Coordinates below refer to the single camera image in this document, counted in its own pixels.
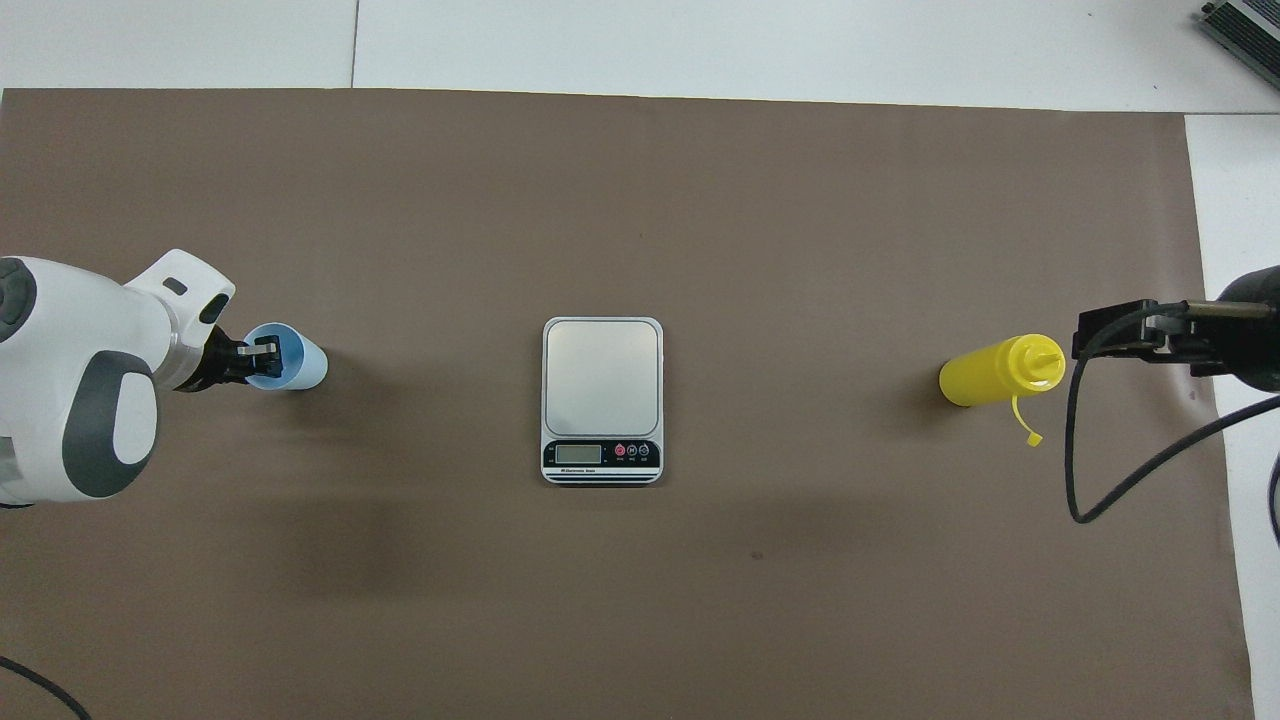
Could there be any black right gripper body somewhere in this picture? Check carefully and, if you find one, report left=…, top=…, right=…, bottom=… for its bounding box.
left=1218, top=265, right=1280, bottom=391

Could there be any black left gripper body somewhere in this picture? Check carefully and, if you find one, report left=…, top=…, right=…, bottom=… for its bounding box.
left=180, top=328, right=246, bottom=393

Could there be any light blue plastic cup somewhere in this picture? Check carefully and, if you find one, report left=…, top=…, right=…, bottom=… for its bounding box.
left=243, top=321, right=329, bottom=392

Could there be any yellow squeeze bottle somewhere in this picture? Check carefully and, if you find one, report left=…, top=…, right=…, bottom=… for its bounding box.
left=938, top=333, right=1067, bottom=447

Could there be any silver digital kitchen scale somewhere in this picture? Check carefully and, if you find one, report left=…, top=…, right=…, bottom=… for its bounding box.
left=541, top=316, right=665, bottom=487

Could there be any grey ribbed metal device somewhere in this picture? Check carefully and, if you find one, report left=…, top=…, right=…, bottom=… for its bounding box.
left=1198, top=0, right=1280, bottom=93

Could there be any brown paper mat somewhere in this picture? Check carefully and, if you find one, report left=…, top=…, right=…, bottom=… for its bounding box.
left=0, top=88, right=1256, bottom=720

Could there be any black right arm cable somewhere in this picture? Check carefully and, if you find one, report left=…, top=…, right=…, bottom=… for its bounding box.
left=1064, top=300, right=1280, bottom=549

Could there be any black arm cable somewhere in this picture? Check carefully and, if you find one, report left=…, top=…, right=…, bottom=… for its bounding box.
left=0, top=655, right=93, bottom=720
left=1064, top=300, right=1280, bottom=549

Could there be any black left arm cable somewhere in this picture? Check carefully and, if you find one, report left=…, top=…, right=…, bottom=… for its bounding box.
left=0, top=655, right=93, bottom=720

